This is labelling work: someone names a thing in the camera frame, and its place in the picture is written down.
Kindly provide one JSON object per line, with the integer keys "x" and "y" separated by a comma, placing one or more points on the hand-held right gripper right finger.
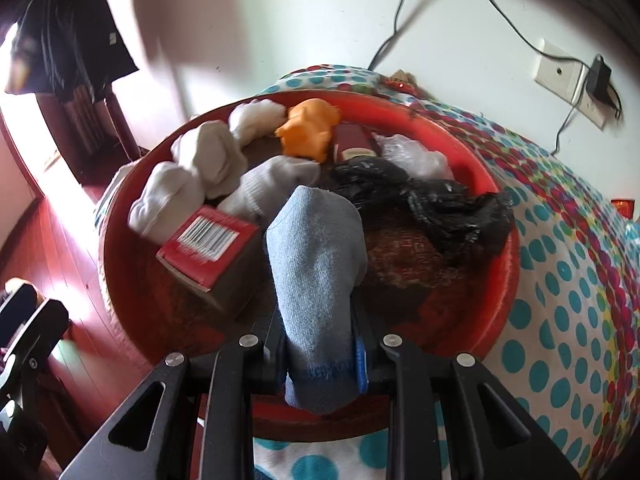
{"x": 361, "y": 365}

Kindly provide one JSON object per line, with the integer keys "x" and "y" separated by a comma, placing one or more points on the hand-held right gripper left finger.
{"x": 272, "y": 365}

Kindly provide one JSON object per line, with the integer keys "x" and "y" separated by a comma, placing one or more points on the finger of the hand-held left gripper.
{"x": 35, "y": 345}
{"x": 15, "y": 310}

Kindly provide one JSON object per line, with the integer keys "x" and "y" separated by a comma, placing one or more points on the blue-grey sock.
{"x": 315, "y": 260}

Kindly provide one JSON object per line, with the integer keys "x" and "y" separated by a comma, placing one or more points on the red round basin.
{"x": 475, "y": 305}

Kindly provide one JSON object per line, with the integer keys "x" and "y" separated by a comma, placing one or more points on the red box with barcode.
{"x": 205, "y": 255}

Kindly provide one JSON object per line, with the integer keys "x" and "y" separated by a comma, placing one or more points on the black plastic bag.
{"x": 440, "y": 210}

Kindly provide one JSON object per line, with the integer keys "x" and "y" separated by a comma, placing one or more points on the beige sock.
{"x": 210, "y": 160}

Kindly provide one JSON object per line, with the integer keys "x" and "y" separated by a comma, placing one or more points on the clear plastic bag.
{"x": 415, "y": 157}

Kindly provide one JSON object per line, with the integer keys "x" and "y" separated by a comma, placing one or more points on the small red box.
{"x": 352, "y": 142}

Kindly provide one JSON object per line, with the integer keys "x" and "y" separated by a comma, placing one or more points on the orange toy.
{"x": 307, "y": 130}

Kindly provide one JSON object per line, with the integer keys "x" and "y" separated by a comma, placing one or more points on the polka dot blanket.
{"x": 565, "y": 270}

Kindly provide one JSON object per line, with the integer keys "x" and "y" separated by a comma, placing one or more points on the red foil wrapper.
{"x": 400, "y": 82}

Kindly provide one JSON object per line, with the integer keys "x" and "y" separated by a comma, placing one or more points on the dark hanging clothing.
{"x": 75, "y": 25}

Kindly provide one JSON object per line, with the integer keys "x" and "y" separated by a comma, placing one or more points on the black power adapter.
{"x": 598, "y": 80}

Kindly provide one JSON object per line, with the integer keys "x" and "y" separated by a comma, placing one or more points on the white wall socket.
{"x": 592, "y": 110}

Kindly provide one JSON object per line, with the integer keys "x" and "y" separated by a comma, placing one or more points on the white wall jack plate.
{"x": 557, "y": 70}

